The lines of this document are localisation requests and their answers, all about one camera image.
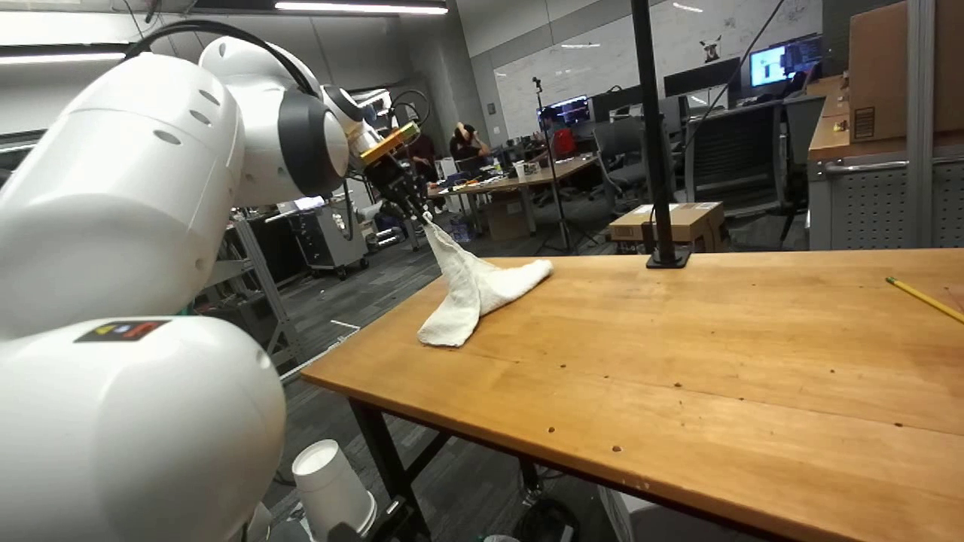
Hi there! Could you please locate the wooden office desk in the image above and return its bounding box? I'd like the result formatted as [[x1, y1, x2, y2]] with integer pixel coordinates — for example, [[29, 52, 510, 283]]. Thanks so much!
[[440, 152, 600, 252]]

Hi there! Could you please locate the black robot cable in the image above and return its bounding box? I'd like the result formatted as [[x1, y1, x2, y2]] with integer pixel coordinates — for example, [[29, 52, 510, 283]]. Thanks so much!
[[122, 19, 366, 122]]

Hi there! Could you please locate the large cardboard box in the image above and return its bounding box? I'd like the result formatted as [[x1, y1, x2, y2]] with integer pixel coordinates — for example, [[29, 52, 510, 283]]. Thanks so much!
[[849, 0, 964, 141]]

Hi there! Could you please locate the black vertical pole stand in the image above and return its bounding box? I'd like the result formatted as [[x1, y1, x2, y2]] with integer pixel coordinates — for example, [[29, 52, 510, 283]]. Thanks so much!
[[631, 0, 688, 267]]

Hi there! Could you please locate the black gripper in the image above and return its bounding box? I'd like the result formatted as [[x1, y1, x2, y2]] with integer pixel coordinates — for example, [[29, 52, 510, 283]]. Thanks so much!
[[362, 122, 426, 212]]

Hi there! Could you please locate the white paper cup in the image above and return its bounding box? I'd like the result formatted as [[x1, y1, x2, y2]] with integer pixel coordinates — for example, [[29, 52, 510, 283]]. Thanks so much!
[[293, 439, 376, 542]]

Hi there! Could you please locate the grey drawer cabinet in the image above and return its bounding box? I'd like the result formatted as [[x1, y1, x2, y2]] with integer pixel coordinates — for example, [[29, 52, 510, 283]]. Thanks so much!
[[804, 71, 964, 252]]

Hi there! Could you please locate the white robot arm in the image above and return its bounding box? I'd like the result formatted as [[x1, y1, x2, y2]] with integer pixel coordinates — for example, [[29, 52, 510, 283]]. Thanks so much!
[[0, 28, 415, 542]]

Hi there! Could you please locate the white towel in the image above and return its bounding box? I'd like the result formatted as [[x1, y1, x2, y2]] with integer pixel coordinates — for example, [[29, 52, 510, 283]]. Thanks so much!
[[418, 223, 554, 348]]

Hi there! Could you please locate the black table leg frame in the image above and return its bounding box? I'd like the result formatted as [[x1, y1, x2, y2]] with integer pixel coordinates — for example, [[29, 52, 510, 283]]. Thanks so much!
[[350, 399, 580, 542]]

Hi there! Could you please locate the yellow pencil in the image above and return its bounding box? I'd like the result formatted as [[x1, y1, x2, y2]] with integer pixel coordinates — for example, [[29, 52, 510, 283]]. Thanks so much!
[[887, 278, 964, 326]]

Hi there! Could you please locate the computer monitor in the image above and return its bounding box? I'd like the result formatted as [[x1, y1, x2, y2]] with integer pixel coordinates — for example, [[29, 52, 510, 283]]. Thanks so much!
[[746, 37, 821, 90]]

